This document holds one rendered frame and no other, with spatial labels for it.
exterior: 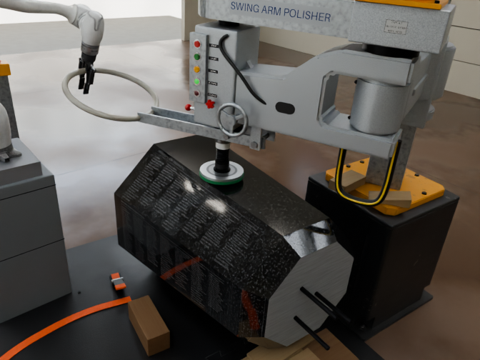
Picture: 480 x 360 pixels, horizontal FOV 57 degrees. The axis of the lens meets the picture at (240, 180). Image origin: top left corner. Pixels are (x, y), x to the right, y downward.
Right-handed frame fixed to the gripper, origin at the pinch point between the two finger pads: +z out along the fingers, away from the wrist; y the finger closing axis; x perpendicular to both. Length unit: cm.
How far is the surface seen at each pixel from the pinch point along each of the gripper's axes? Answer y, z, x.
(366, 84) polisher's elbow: 134, -79, 20
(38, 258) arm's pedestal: 44, 75, -41
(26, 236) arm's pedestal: 38, 60, -46
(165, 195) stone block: 76, 18, 3
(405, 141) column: 142, -44, 89
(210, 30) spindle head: 72, -68, 2
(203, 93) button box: 79, -44, 2
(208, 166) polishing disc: 86, -4, 16
